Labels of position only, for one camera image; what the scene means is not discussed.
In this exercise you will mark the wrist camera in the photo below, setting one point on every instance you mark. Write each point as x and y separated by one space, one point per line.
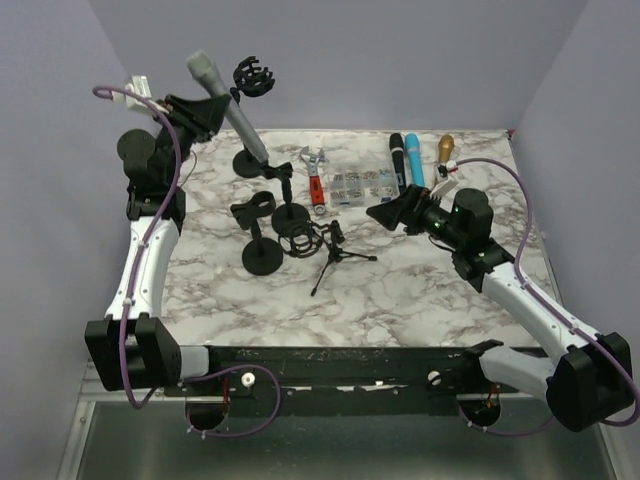
139 98
443 179

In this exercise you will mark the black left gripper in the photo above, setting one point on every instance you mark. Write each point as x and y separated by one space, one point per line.
201 116

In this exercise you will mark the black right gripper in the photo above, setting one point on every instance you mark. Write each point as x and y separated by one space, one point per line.
407 210

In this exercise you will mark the tall black shock-mount stand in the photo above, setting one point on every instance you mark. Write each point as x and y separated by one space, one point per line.
251 80

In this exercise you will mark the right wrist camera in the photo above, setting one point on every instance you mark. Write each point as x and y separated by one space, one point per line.
443 179

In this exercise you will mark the clear plastic screw box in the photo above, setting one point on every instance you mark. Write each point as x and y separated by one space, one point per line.
359 172

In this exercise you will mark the blue microphone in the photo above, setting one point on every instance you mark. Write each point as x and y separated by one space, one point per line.
413 153

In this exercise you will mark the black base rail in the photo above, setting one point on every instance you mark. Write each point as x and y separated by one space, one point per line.
346 381

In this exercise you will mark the black clip desk stand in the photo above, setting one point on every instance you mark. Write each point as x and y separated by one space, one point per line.
290 214

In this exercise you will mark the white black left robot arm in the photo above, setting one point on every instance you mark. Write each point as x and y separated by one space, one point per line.
130 347

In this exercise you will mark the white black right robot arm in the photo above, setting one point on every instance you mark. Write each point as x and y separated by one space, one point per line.
585 377

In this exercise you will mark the black microphone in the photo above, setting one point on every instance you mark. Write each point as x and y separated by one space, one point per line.
396 147

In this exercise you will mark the red handled adjustable wrench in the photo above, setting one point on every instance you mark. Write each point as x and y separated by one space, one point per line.
312 162

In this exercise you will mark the black tripod shock-mount stand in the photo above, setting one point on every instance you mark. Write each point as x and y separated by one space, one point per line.
305 238

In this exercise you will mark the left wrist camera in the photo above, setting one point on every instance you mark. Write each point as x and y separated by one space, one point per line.
139 98

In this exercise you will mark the gold microphone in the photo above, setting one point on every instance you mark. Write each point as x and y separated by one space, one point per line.
446 146

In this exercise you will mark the grey microphone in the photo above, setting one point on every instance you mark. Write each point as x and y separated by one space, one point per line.
205 72

